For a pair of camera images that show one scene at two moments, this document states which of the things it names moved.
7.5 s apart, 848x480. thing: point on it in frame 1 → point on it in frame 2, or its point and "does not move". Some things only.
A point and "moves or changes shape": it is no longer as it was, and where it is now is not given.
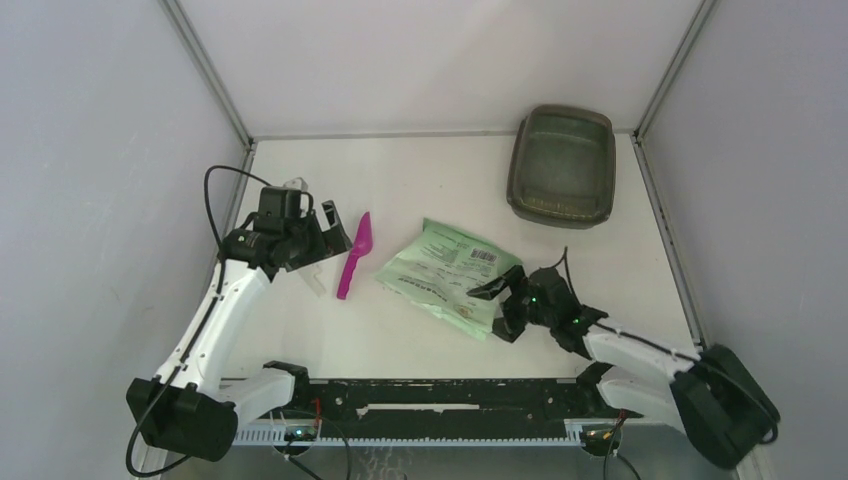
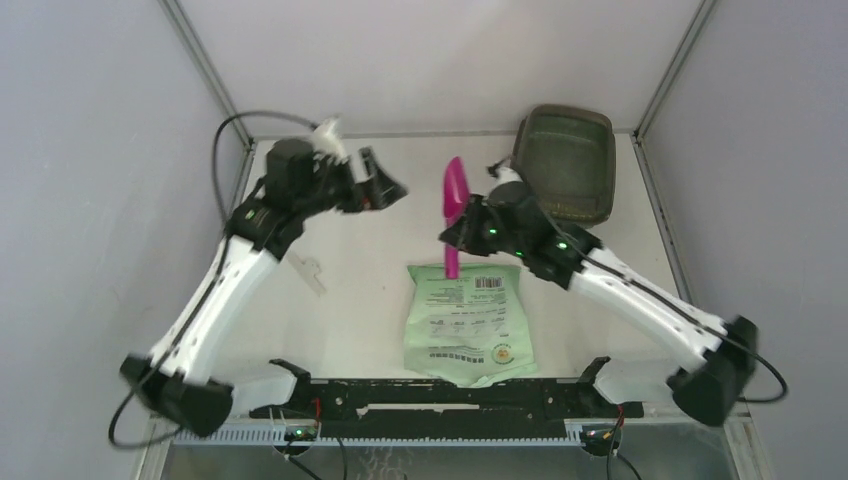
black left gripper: (328, 243) → (384, 191)
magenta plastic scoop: (362, 245) → (455, 196)
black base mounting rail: (459, 399) does not move
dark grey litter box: (561, 169) does not move
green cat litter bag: (434, 273) moves or changes shape
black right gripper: (514, 278) → (461, 238)
